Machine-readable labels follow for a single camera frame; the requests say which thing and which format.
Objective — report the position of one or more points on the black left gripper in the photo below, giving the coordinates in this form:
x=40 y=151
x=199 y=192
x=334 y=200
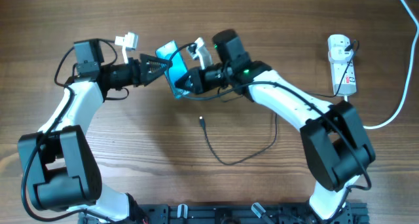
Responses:
x=140 y=71

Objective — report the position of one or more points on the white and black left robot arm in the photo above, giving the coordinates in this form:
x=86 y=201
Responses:
x=60 y=173

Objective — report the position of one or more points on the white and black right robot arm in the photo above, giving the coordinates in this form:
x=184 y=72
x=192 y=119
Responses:
x=337 y=148

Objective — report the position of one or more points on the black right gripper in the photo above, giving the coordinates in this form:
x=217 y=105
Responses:
x=199 y=84

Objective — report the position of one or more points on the blue Galaxy smartphone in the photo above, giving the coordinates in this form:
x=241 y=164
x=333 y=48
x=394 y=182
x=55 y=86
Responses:
x=170 y=51

